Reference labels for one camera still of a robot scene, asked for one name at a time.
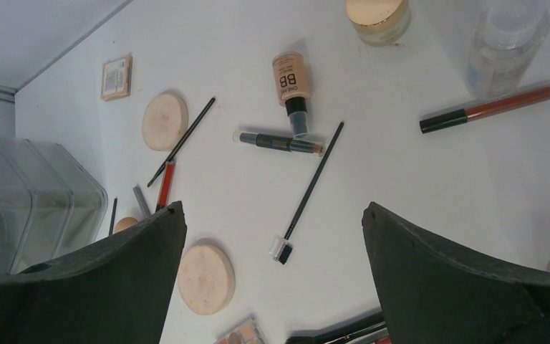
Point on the clear liquid bottle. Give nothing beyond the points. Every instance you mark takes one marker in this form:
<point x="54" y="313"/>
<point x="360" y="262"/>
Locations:
<point x="503" y="44"/>

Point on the black brow comb brush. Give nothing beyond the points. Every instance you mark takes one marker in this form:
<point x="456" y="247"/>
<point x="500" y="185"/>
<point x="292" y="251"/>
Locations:
<point x="282" y="248"/>

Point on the grey metallic stick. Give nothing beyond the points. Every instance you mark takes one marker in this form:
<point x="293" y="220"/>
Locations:
<point x="141" y="201"/>

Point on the BB cream tube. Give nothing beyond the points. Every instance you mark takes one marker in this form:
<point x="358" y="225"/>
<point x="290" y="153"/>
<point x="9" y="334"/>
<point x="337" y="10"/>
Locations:
<point x="293" y="91"/>

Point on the round beige sponge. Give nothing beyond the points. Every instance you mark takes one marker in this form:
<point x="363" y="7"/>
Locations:
<point x="165" y="121"/>
<point x="206" y="279"/>

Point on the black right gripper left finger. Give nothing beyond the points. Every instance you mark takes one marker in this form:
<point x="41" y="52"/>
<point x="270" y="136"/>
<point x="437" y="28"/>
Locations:
<point x="116" y="290"/>

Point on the cream jar gold lid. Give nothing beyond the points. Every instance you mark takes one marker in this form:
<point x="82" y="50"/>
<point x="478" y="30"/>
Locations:
<point x="379" y="22"/>

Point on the round beige sponge lower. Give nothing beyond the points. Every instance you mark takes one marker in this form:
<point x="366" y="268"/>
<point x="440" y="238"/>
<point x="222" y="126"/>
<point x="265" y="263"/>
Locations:
<point x="206" y="279"/>

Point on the small square pink compact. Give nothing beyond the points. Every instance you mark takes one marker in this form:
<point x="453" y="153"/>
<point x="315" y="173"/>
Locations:
<point x="116" y="78"/>

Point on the red lip pencil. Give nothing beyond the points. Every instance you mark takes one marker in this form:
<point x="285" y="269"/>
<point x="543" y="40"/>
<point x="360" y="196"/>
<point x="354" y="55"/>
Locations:
<point x="165" y="186"/>

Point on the dark concealer stick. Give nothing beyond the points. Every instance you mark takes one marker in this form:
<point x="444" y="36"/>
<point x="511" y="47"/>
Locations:
<point x="279" y="143"/>

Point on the red lip gloss tube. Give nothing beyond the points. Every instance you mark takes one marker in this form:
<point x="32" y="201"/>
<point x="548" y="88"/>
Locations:
<point x="463" y="115"/>

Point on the clear acrylic makeup organizer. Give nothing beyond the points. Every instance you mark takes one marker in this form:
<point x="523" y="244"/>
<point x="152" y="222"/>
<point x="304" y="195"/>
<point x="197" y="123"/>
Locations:
<point x="49" y="204"/>

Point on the orange blender sponge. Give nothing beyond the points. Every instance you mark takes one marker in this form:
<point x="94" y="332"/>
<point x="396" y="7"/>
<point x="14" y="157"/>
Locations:
<point x="124" y="223"/>

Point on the thin black liner brush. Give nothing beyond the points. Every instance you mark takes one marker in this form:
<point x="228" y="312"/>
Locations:
<point x="182" y="141"/>

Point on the round beige sponge upper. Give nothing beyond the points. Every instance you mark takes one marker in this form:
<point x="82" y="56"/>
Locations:
<point x="165" y="121"/>

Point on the thin black pencil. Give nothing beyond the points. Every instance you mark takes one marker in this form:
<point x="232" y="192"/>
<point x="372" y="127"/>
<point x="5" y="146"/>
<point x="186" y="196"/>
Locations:
<point x="112" y="217"/>

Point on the black powder brush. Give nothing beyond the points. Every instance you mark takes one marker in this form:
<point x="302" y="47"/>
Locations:
<point x="345" y="334"/>

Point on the eyeshadow palette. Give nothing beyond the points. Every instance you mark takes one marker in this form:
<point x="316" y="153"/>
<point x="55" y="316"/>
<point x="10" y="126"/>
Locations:
<point x="247" y="332"/>

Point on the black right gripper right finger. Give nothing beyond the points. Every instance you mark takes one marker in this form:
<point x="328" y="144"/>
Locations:
<point x="434" y="290"/>

